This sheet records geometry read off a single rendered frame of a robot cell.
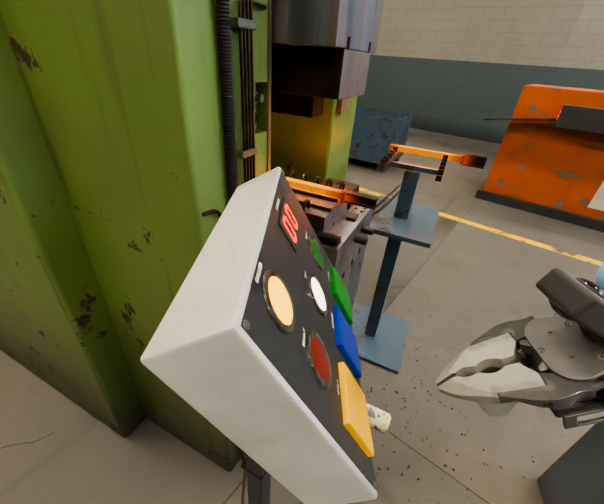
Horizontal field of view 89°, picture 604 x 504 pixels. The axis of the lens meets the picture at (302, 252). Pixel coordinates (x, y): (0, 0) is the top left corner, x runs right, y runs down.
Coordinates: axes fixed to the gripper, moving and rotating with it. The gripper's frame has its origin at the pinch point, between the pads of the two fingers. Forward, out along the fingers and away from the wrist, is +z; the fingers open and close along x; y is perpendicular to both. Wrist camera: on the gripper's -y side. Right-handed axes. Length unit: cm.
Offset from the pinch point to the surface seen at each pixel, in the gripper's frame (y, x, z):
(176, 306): -21.6, -2.1, 17.8
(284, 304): -16.8, -0.3, 10.6
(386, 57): 49, 882, -166
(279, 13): -42, 56, 3
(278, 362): -16.1, -5.8, 11.0
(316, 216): 2, 56, 15
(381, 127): 82, 426, -51
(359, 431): -0.2, -3.3, 10.2
